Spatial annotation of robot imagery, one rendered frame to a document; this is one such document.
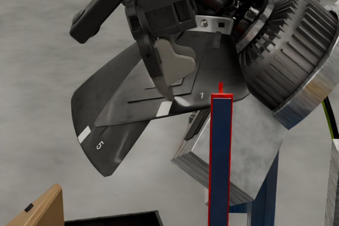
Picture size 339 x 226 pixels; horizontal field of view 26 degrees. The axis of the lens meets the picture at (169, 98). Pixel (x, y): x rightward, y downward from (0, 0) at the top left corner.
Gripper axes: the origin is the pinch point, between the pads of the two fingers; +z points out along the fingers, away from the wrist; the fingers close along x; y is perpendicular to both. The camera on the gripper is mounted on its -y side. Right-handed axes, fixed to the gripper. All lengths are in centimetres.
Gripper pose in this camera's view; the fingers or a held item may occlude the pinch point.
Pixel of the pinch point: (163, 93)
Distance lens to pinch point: 98.0
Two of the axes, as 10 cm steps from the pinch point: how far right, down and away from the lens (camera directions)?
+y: 9.5, -2.6, -1.4
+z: 3.0, 8.8, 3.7
